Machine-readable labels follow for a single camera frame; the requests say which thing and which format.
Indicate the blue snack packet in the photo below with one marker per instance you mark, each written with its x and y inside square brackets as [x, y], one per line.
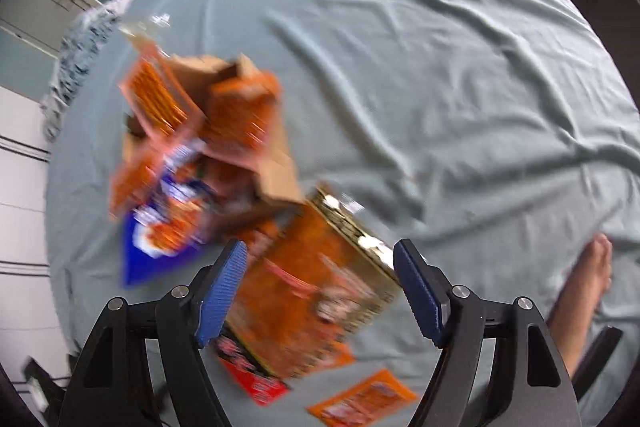
[145, 257]

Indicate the crumpled blue grey blanket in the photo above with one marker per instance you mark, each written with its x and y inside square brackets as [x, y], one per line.
[80, 57]

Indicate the brown cardboard box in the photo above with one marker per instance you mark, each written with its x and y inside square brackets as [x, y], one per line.
[270, 172]

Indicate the white wardrobe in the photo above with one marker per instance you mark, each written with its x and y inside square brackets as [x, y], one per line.
[20, 207]

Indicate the large orange gold-edged snack packet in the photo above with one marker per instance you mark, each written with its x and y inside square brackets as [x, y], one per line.
[300, 307]

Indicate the red label clear snack packet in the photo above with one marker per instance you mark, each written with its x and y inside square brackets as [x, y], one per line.
[255, 382]

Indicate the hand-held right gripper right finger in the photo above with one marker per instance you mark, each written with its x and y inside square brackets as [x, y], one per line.
[419, 297]

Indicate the black angled bar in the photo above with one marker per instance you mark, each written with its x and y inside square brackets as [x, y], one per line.
[597, 362]

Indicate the small orange snack packet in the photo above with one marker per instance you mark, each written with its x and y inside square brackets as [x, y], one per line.
[340, 354]
[365, 399]
[132, 182]

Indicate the light blue bed sheet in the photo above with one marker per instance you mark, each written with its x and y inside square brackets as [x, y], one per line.
[400, 57]

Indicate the orange spicy stick packet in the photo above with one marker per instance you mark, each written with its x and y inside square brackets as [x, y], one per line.
[240, 112]
[160, 97]

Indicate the white door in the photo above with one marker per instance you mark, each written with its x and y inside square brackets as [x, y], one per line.
[40, 2]

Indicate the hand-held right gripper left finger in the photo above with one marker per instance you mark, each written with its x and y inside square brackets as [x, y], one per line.
[225, 292]

